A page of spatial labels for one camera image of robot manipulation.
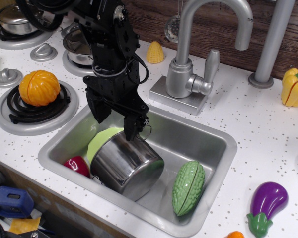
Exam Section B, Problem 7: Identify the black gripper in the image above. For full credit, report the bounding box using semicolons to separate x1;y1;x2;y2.
83;73;149;141

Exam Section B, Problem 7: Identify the stainless steel pot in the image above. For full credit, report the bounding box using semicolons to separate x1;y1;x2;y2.
90;131;164;201

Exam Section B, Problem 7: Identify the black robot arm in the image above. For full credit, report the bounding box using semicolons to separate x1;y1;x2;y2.
17;0;149;141

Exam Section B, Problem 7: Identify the stainless steel sink basin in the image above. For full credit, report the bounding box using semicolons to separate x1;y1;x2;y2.
38;106;237;238

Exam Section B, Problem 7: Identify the steel pot with lid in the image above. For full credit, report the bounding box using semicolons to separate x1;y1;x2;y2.
63;27;93;66

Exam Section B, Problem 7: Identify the steel pot back left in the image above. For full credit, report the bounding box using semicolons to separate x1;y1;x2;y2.
0;4;38;35

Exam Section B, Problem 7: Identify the green plastic plate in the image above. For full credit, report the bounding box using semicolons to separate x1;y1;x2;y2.
86;127;124;164

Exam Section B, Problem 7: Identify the red toy pepper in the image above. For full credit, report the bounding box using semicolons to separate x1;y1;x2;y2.
63;156;90;178

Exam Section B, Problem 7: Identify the silver toy faucet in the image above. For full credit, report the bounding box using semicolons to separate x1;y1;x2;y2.
149;0;254;117

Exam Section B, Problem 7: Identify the yellow toy corn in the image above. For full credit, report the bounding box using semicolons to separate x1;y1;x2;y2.
146;41;164;64

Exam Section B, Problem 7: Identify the orange toy pumpkin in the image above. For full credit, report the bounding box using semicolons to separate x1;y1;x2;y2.
18;70;61;107

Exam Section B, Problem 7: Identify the green toy bitter melon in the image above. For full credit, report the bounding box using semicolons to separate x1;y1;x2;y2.
172;161;205;216

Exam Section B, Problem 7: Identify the silver stove knob back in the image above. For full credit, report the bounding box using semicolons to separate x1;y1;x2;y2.
30;43;58;62

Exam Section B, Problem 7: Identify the silver stove knob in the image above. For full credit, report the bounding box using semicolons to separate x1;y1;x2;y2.
0;68;23;88
30;43;58;62

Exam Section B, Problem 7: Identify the hanging metal strainer ladle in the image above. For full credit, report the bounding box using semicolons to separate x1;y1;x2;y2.
164;0;184;43

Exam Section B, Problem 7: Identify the front stove burner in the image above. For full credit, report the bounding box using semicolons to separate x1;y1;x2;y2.
0;81;78;136

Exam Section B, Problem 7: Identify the silver stove knob front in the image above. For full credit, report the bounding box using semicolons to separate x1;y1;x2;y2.
0;68;23;88

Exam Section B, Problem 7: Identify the blue clamp tool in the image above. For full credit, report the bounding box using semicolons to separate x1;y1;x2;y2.
0;186;34;218

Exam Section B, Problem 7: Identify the back left stove burner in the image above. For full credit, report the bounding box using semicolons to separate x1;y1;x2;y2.
0;26;52;50

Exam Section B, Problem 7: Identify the yellow sponge cloth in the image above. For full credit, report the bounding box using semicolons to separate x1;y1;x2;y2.
8;217;41;235

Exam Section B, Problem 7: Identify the orange toy fruit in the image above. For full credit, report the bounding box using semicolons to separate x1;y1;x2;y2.
225;231;245;238

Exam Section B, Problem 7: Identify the purple toy eggplant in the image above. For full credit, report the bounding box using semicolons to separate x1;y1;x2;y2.
246;182;289;238

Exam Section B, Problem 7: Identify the yellow toy bell pepper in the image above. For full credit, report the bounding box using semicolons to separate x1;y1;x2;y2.
281;68;298;107

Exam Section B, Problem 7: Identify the grey vertical pole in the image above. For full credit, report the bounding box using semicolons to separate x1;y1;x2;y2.
248;0;295;89

